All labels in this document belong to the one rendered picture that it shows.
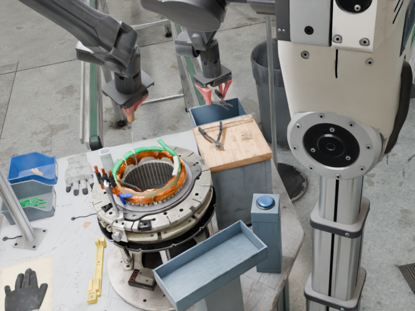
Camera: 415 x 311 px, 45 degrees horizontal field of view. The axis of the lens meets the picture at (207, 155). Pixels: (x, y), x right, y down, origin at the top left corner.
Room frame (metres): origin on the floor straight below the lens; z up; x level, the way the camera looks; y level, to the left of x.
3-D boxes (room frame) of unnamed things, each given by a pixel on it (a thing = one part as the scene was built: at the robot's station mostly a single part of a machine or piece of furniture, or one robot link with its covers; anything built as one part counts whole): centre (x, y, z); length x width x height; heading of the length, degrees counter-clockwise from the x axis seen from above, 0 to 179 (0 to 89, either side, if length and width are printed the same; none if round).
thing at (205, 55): (1.32, -0.05, 1.28); 0.07 x 0.06 x 0.07; 58
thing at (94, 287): (0.98, 0.38, 0.80); 0.22 x 0.04 x 0.03; 178
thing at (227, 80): (1.32, -0.07, 1.15); 0.07 x 0.07 x 0.09; 28
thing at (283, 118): (2.51, -0.52, 0.28); 0.38 x 0.37 x 0.56; 95
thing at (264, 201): (0.92, -0.13, 1.04); 0.04 x 0.04 x 0.01
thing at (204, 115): (1.32, -0.05, 0.92); 0.17 x 0.11 x 0.28; 98
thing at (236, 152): (1.16, -0.07, 1.05); 0.20 x 0.19 x 0.02; 8
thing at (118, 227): (0.86, 0.24, 1.07); 0.04 x 0.02 x 0.05; 59
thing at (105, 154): (1.05, 0.27, 1.14); 0.03 x 0.03 x 0.09; 11
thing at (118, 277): (0.99, 0.16, 0.80); 0.39 x 0.39 x 0.01
